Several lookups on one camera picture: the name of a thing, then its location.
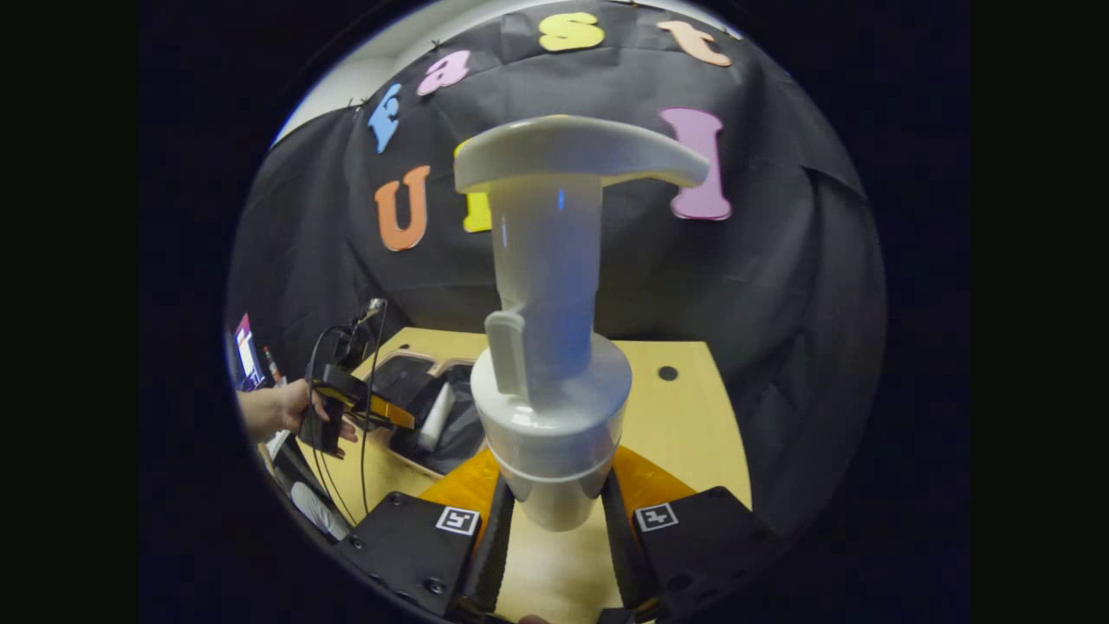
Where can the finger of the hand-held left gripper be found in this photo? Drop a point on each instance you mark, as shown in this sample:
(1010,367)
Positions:
(390,414)
(342,394)

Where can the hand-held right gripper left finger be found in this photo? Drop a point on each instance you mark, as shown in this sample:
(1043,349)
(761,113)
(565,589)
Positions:
(407,546)

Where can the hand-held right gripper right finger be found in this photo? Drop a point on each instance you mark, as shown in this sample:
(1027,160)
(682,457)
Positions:
(693,546)

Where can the white cosmetic tube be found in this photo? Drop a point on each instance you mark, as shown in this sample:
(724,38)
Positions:
(436,420)

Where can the white pump bottle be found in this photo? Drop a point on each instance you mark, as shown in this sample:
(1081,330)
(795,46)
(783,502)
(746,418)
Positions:
(546,286)

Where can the computer monitor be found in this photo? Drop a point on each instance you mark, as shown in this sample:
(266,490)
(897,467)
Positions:
(247,351)

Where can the black round desk grommet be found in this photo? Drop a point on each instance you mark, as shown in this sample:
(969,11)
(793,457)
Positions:
(667,373)

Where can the black backdrop cloth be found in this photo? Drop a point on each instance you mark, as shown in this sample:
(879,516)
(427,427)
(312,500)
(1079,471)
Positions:
(762,260)

